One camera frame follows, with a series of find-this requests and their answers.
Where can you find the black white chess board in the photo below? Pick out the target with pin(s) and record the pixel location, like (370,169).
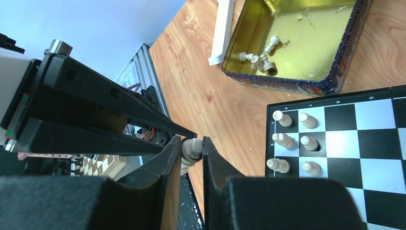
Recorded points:
(359,141)

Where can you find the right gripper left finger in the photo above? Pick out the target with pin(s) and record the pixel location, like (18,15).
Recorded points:
(147,200)

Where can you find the gold metal tin box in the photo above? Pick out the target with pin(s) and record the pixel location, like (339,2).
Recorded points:
(297,46)

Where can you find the white piece on board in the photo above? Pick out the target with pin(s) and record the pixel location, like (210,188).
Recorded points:
(283,119)

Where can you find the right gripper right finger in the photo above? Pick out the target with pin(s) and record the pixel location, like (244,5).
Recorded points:
(233,201)

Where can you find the white metal clothes rack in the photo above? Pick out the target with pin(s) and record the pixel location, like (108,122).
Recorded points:
(222,31)

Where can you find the white pawn on board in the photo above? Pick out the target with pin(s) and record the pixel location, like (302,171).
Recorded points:
(308,121)

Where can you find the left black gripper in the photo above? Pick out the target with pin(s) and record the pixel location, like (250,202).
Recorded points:
(61,106)

